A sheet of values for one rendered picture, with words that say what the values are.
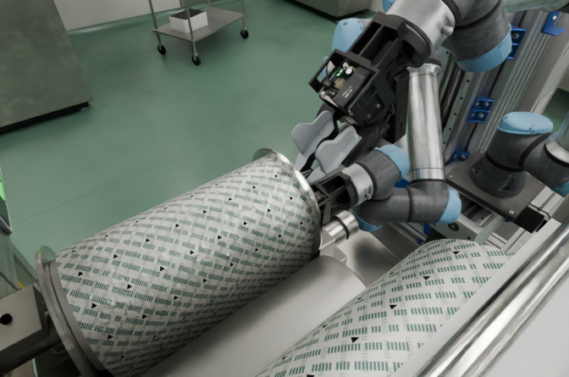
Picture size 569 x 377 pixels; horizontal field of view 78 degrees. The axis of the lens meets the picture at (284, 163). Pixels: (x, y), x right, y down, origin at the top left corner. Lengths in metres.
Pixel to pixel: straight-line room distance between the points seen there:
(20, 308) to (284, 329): 0.23
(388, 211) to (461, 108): 0.62
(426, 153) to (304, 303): 0.51
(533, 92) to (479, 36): 1.03
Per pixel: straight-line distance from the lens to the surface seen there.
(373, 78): 0.39
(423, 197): 0.79
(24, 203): 2.65
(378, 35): 0.43
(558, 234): 0.20
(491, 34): 0.55
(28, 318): 0.39
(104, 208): 2.36
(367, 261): 0.84
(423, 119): 0.84
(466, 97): 1.28
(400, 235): 1.81
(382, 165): 0.68
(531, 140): 1.12
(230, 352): 0.37
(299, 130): 0.43
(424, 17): 0.45
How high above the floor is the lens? 1.58
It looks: 41 degrees down
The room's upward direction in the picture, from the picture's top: straight up
